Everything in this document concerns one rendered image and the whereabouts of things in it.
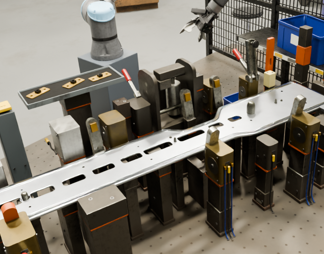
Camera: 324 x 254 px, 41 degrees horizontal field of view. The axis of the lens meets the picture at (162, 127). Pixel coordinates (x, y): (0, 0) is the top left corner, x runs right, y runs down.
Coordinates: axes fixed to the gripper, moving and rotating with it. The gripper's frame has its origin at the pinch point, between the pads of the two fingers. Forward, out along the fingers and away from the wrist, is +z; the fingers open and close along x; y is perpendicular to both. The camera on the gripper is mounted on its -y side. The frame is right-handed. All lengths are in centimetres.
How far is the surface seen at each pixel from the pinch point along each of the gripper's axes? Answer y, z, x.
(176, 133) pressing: 83, 4, -51
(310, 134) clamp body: 105, -25, -22
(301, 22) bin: 33, -43, 24
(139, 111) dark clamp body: 72, 7, -61
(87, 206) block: 110, 16, -89
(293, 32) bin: 45, -40, 10
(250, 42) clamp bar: 59, -31, -25
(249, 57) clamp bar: 62, -26, -23
